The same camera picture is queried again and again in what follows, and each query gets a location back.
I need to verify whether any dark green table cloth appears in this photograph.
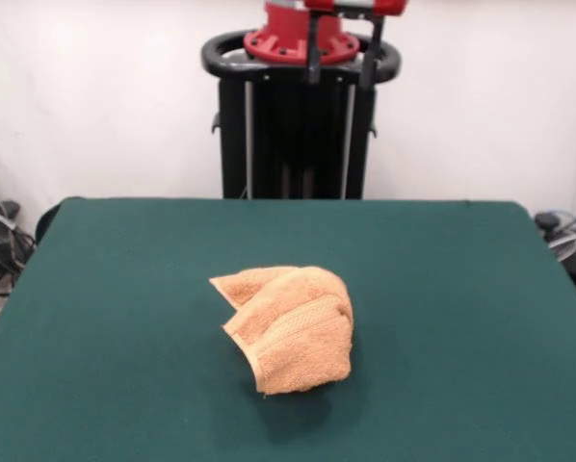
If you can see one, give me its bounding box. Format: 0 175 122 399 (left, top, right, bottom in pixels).
0 195 576 462

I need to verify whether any orange terry towel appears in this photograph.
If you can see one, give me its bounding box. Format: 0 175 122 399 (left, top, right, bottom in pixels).
208 264 355 396

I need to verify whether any black cable tangle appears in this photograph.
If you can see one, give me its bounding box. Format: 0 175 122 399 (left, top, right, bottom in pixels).
0 153 38 338

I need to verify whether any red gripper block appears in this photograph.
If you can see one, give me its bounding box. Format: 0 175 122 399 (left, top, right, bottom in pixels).
304 0 410 90

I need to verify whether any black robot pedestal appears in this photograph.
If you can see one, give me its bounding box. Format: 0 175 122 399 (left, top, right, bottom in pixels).
200 28 404 201

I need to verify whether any light blue cable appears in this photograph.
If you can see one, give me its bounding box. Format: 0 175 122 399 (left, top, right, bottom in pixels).
540 205 576 230

